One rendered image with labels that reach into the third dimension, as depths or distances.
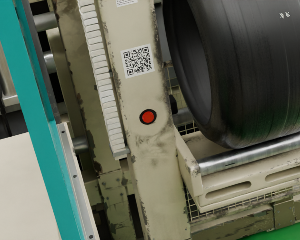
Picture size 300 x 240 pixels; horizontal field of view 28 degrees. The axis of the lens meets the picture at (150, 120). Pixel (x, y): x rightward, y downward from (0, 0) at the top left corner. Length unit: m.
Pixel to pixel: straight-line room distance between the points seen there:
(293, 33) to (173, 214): 0.65
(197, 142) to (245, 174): 0.30
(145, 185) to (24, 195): 0.70
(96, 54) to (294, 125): 0.52
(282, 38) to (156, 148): 0.46
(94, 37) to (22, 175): 0.50
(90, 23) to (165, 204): 0.58
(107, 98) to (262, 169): 0.46
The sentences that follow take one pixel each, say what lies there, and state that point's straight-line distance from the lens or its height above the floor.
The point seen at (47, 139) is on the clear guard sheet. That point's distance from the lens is 0.55.
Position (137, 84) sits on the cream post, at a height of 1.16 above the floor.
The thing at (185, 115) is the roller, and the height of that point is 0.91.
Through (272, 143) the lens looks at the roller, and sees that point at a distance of 1.63.
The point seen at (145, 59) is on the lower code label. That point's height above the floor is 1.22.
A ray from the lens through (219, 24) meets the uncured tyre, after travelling 1.34.
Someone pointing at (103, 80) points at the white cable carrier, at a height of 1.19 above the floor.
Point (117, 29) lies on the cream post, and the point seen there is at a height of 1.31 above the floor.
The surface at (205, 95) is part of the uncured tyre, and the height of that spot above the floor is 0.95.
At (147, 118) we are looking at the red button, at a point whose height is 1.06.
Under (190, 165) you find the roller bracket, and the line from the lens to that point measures 1.52.
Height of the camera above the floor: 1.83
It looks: 30 degrees down
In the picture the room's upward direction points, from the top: 10 degrees counter-clockwise
